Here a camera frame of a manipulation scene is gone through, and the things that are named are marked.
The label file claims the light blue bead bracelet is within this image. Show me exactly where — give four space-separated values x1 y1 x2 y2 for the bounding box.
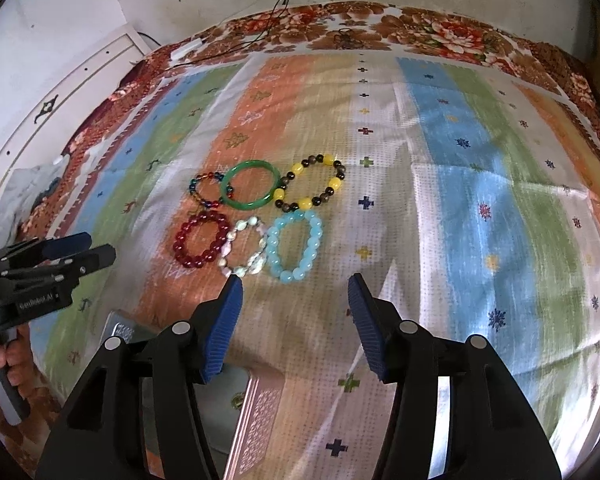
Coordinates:
263 210 324 285

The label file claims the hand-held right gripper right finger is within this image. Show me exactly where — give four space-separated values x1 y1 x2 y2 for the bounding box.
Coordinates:
347 273 563 480

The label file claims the person's left hand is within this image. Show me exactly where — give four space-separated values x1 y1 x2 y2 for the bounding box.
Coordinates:
0 327 36 413

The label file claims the multicoloured bead bracelet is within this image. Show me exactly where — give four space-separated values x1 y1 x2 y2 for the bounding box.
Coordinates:
187 171 236 209

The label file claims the grey crumpled cloth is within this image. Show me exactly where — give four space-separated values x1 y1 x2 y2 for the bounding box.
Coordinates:
0 162 70 242

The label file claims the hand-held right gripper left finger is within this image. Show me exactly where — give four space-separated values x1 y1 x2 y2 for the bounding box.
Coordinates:
35 276 244 480

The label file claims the dark red bead bracelet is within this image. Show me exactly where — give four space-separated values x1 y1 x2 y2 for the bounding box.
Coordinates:
173 210 231 269

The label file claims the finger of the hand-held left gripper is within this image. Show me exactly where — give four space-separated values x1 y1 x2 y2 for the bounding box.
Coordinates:
0 244 117 292
0 232 92 266

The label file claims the green jade bangle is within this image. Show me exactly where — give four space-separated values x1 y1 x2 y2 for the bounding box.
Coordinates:
221 159 280 209

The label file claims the yellow and brown bead bracelet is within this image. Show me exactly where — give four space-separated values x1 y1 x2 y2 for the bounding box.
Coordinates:
272 152 347 213

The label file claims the brown floral bedsheet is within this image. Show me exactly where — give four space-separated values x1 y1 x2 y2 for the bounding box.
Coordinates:
17 2 600 480

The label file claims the white headboard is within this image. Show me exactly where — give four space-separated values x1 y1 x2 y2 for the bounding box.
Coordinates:
0 22 153 196

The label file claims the white pearl bracelet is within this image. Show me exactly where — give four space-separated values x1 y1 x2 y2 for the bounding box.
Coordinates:
221 216 270 277

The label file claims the striped colourful blanket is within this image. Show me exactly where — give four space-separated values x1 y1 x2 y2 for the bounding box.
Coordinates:
30 52 600 480

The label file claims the silver metal tin box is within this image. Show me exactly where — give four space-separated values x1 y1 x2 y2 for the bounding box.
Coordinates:
99 310 287 480

